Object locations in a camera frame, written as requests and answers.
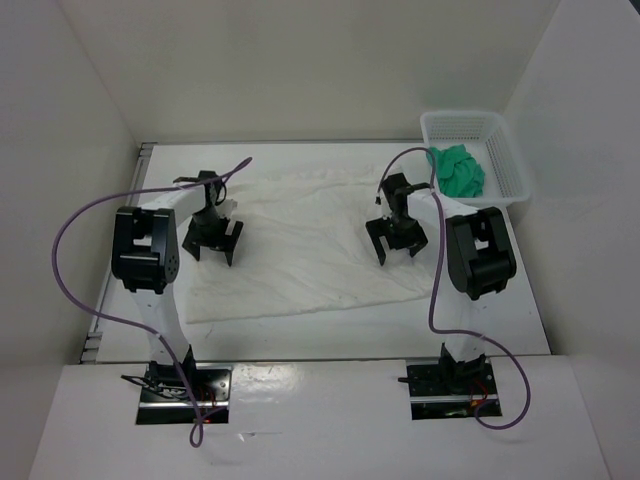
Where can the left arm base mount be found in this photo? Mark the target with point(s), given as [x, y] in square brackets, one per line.
[164, 399]

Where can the white plastic basket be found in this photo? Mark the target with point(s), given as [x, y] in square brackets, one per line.
[487, 139]

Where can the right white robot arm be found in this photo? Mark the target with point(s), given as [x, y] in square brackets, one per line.
[475, 258]

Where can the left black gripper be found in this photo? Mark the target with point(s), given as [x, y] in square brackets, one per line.
[221, 241]

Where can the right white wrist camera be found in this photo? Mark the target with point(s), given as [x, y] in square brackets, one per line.
[382, 206]

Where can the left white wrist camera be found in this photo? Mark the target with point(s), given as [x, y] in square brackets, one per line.
[226, 209]

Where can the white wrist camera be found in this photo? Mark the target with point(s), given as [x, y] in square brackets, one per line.
[382, 206]
[226, 209]

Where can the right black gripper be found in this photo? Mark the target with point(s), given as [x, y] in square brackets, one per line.
[415, 241]

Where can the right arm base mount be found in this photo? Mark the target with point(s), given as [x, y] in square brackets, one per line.
[444, 389]

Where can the green tank top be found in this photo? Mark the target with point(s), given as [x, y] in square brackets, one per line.
[458, 173]

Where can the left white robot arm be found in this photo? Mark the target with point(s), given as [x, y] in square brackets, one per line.
[146, 249]

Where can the white tank top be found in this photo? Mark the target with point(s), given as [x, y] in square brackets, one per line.
[303, 249]

